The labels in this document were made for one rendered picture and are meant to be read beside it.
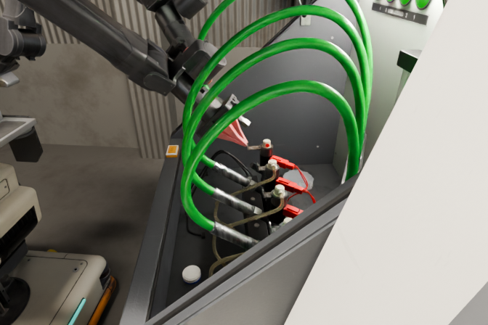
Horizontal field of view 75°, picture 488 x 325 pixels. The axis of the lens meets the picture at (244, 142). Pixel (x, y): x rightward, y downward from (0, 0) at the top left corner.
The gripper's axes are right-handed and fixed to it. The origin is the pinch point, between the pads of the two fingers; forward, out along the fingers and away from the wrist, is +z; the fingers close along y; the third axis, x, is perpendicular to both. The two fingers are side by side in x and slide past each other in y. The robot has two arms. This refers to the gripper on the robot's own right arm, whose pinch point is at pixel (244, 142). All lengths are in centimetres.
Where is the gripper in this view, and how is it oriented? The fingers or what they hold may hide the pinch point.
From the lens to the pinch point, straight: 68.9
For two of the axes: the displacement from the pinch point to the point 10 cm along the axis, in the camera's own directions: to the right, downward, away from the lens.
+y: 6.9, -5.6, -4.6
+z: 7.1, 6.7, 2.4
